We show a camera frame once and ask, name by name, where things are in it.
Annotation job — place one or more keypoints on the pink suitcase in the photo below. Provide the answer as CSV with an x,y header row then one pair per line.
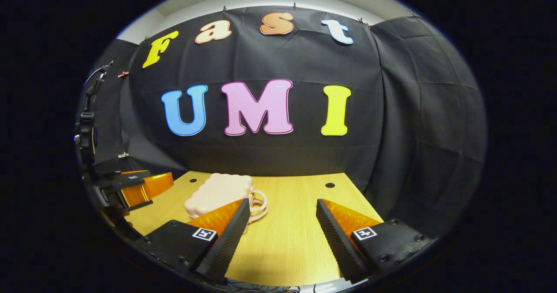
x,y
217,193

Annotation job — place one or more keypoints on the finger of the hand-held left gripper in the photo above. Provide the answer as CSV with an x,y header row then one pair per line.
x,y
152,188
126,178

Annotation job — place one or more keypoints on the copper clip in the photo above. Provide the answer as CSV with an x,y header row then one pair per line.
x,y
123,73

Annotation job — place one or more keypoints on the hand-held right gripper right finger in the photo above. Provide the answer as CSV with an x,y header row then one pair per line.
x,y
337,245

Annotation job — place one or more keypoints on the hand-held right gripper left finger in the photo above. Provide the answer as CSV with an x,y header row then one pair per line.
x,y
230,245

